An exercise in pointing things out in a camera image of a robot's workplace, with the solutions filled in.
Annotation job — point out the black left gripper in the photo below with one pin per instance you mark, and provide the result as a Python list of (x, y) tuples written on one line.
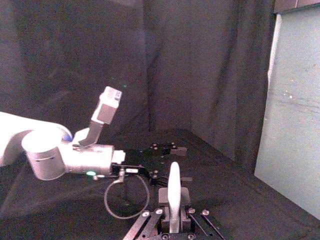
[(140, 158)]

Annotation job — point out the small white plastic piece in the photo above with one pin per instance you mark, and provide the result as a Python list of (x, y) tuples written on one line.
[(174, 185)]

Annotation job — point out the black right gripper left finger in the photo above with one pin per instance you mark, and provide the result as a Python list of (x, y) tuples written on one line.
[(163, 197)]

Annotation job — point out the black table cloth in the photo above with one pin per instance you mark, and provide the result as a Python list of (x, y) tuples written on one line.
[(175, 62)]

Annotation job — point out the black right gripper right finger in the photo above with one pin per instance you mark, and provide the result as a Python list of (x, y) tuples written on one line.
[(185, 197)]

